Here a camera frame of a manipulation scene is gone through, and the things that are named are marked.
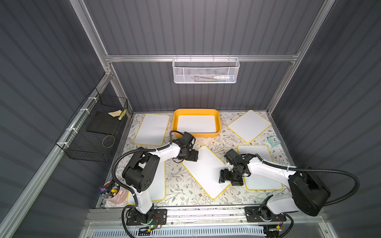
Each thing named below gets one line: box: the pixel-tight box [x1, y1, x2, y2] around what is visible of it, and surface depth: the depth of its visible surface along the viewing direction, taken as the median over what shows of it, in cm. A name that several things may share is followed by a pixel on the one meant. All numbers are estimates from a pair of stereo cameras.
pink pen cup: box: [102, 180, 129, 205], surface depth 72 cm
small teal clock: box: [267, 135, 281, 147], surface depth 103 cm
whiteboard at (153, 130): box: [133, 113, 171, 147], surface depth 118 cm
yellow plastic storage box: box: [195, 108, 222, 138], surface depth 117 cm
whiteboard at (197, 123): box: [177, 115, 217, 133], surface depth 114 cm
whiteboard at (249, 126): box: [227, 110, 272, 143], surface depth 118 cm
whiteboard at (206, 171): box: [181, 145, 232, 200], surface depth 89 cm
